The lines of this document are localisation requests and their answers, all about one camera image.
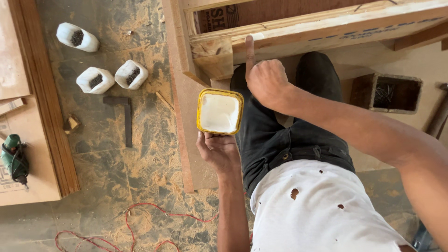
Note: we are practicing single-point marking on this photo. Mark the plywood frame workpiece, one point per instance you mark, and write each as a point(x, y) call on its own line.
point(315, 31)

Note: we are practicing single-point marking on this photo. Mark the thin wood sliver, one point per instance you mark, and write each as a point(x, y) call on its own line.
point(166, 102)

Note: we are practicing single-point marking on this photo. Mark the dark metal try square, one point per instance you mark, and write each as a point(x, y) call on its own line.
point(127, 119)

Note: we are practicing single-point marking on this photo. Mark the wooden box of nails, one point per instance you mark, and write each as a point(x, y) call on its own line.
point(395, 93)

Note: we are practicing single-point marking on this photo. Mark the person's left hand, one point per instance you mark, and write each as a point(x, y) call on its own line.
point(220, 151)

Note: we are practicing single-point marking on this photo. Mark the stack of plywood sheets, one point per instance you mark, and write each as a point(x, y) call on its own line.
point(35, 105)

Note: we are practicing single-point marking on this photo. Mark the person's white holed shirt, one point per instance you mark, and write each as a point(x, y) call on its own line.
point(315, 210)

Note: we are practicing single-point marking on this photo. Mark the green electric drill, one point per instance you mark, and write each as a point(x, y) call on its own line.
point(14, 159)

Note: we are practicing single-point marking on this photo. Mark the person's black jeans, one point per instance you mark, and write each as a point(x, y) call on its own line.
point(290, 133)

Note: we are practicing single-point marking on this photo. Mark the yellow tub of white glue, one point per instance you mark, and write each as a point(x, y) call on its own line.
point(219, 112)

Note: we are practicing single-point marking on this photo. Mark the person's right hand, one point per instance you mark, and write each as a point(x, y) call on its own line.
point(266, 81)

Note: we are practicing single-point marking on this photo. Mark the person's left fingers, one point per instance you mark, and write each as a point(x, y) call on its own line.
point(214, 135)

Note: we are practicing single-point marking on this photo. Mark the small wood offcut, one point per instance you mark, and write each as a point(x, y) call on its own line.
point(72, 124)

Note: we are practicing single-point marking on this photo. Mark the white cut jug of screws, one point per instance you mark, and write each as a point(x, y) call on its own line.
point(77, 37)
point(131, 75)
point(95, 80)

